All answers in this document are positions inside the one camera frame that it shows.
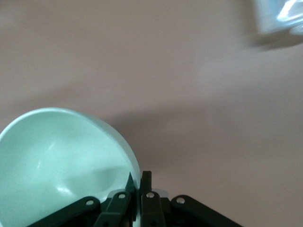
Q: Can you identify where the brown table cover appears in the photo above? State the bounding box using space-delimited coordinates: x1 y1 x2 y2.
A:
0 0 303 227

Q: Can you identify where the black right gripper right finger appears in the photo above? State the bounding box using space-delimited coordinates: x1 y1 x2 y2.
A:
139 170 242 227

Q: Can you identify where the clear plastic lidded container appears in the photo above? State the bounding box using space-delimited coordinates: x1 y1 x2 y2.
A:
252 0 303 36

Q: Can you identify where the green bowl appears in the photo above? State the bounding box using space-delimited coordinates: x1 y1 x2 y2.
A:
0 107 141 227

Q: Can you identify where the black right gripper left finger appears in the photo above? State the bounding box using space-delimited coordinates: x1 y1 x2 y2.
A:
26 172 139 227

